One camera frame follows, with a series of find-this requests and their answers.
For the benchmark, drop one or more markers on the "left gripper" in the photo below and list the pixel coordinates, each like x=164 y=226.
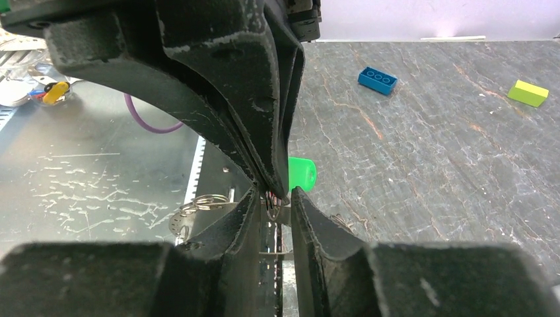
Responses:
x=230 y=70

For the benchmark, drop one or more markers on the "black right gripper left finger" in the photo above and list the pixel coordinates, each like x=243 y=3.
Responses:
x=92 y=279

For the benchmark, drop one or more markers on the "silver key with ring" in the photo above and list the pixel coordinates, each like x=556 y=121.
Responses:
x=340 y=221

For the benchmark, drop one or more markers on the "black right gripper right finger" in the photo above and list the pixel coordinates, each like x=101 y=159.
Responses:
x=338 y=274

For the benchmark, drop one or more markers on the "clear plastic bowl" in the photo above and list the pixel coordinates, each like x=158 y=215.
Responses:
x=25 y=71

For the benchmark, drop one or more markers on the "lime green block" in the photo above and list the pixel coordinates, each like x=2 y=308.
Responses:
x=528 y=93

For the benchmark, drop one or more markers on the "perforated metal ring plate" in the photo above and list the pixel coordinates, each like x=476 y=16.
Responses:
x=234 y=256

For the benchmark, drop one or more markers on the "dark blue flat brick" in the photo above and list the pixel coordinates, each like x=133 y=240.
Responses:
x=378 y=81

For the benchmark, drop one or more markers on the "green key tag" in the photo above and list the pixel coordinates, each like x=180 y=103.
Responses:
x=302 y=173

